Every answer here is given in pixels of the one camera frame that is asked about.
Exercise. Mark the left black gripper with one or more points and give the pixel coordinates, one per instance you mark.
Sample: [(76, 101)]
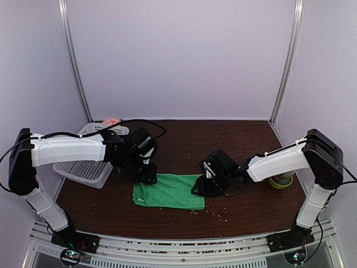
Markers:
[(147, 178)]

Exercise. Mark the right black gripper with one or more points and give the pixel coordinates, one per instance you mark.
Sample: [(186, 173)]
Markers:
[(203, 188)]

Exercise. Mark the green microfiber towel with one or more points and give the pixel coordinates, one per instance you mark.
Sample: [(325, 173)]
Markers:
[(170, 191)]

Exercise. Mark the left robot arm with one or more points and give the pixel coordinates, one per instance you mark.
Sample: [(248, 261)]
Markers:
[(87, 157)]

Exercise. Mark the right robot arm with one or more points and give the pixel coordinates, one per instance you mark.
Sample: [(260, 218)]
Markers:
[(315, 152)]

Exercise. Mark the white perforated plastic basket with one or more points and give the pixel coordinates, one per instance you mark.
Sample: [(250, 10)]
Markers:
[(90, 173)]

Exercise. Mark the green bowl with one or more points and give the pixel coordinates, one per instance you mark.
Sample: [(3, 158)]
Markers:
[(280, 184)]

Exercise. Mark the white coral pattern mug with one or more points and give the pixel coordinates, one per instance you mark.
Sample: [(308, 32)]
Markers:
[(284, 176)]

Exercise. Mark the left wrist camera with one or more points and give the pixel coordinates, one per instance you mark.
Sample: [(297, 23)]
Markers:
[(142, 146)]

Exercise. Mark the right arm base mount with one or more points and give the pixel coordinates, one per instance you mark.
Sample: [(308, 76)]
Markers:
[(292, 243)]

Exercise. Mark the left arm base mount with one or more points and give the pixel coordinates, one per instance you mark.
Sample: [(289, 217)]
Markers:
[(76, 244)]

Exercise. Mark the left aluminium frame post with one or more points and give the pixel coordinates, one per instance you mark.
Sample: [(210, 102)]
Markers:
[(63, 9)]

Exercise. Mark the aluminium frame post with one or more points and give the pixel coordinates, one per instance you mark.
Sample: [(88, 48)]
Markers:
[(288, 64), (63, 9)]

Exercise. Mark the right aluminium frame post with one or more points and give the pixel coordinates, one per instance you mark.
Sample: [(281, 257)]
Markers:
[(288, 64)]

